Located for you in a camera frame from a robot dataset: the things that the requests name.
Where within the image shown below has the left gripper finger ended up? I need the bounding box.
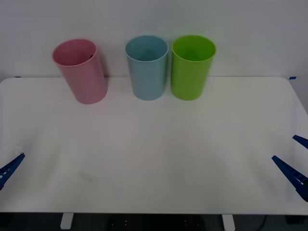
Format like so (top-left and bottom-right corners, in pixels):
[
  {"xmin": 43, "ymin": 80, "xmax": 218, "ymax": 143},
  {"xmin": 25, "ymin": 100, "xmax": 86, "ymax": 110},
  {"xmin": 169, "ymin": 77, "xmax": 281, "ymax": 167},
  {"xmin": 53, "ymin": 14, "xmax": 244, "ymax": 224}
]
[{"xmin": 0, "ymin": 154, "xmax": 26, "ymax": 191}]

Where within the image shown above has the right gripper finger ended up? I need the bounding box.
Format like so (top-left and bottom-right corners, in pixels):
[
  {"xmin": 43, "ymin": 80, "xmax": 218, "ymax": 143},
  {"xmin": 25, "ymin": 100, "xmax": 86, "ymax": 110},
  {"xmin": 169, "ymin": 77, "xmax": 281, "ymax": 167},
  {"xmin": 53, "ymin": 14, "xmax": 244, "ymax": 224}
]
[
  {"xmin": 292, "ymin": 135, "xmax": 308, "ymax": 149},
  {"xmin": 271, "ymin": 155, "xmax": 308, "ymax": 202}
]

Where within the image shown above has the green plastic bin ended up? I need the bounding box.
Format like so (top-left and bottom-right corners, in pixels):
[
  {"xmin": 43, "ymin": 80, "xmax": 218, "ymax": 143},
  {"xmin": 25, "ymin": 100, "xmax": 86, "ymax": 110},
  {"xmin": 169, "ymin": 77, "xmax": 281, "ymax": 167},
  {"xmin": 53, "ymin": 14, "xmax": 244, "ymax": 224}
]
[{"xmin": 170, "ymin": 34, "xmax": 217, "ymax": 101}]

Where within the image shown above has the pink plastic bin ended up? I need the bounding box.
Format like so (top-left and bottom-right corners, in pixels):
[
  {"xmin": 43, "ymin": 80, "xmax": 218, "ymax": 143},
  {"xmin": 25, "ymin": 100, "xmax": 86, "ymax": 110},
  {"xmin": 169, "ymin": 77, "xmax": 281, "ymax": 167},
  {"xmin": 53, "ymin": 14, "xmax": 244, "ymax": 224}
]
[{"xmin": 51, "ymin": 38, "xmax": 108, "ymax": 105}]

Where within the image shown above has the white table leg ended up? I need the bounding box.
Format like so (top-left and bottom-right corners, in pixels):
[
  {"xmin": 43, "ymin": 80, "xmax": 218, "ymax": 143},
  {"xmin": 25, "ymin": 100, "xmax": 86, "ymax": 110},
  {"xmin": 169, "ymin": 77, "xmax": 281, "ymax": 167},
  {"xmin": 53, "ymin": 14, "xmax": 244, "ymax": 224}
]
[
  {"xmin": 221, "ymin": 214, "xmax": 235, "ymax": 231},
  {"xmin": 60, "ymin": 213, "xmax": 74, "ymax": 230}
]

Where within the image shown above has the pale blue plastic bin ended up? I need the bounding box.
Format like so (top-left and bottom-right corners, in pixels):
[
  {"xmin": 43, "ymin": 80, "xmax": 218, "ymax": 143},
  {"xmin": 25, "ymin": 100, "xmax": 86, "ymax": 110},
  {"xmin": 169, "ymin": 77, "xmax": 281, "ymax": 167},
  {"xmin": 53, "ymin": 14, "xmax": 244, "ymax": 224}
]
[{"xmin": 125, "ymin": 35, "xmax": 168, "ymax": 101}]

